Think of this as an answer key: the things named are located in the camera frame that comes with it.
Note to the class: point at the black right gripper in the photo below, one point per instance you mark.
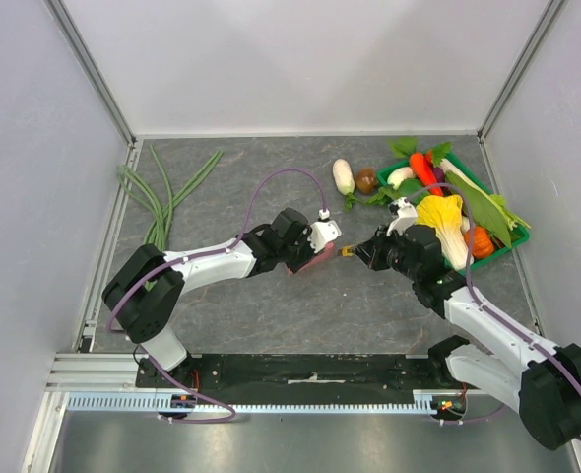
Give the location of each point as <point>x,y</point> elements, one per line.
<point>372,251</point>

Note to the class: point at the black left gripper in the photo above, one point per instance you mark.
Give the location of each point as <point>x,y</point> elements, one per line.
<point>308,251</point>

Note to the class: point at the pink express box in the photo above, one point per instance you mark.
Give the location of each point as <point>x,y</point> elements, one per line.
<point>327,253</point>

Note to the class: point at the yellow utility knife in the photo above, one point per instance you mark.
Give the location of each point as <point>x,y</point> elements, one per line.
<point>348,251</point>

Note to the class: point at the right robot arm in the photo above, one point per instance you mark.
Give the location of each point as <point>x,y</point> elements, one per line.
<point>536,378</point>

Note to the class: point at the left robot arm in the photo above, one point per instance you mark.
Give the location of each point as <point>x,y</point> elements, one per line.
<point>144,292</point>

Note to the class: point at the yellow cabbage toy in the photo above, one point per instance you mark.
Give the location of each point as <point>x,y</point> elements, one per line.
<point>444,214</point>

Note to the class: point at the green leafy vegetable toy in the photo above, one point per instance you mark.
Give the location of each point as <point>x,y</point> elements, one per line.
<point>410,188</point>

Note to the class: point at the orange pumpkin toy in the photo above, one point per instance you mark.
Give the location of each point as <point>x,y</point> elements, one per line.
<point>479,242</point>

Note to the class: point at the white turnip toy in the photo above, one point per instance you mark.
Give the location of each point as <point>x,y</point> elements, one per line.
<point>398,176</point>

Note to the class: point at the white radish toy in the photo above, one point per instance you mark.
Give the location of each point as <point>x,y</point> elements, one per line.
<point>343,177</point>

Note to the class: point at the brown mushroom toy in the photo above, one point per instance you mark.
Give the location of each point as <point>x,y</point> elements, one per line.
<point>365,180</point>

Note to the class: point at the orange carrot toy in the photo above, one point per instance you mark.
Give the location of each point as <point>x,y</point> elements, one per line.
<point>421,168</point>

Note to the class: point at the green corn toy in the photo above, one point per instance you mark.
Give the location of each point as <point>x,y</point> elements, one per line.
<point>490,211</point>

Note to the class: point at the green long beans bundle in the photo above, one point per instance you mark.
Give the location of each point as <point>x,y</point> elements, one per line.
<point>173,183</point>

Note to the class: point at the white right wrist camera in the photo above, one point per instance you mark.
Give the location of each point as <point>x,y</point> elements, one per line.
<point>404,215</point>

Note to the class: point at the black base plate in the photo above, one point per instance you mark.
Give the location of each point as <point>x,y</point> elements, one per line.
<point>224,371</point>

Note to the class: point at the white cable duct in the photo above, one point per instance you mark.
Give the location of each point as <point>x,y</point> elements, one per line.
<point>422,404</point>

